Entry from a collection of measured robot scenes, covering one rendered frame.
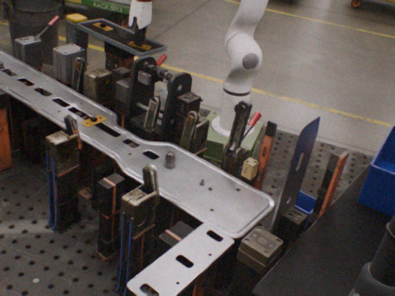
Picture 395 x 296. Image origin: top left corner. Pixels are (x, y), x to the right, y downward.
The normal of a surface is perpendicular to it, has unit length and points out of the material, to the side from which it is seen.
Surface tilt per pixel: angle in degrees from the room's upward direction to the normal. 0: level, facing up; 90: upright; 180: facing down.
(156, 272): 0
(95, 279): 0
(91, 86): 90
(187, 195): 0
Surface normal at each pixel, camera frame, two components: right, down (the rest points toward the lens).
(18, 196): 0.13, -0.84
